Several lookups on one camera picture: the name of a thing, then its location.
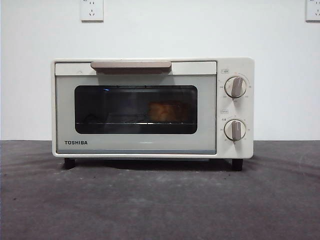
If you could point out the orange-brown bread loaf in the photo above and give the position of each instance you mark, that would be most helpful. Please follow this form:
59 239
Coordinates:
165 112

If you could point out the cream Toshiba toaster oven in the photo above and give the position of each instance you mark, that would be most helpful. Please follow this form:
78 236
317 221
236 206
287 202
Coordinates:
247 150

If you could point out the cream timer knob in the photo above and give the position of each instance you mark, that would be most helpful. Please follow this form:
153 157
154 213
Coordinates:
235 129

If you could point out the cream temperature knob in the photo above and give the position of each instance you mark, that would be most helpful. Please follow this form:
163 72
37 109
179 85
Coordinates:
235 87

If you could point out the white wall socket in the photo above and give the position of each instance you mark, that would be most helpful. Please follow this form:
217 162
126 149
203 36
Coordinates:
92 11
313 11

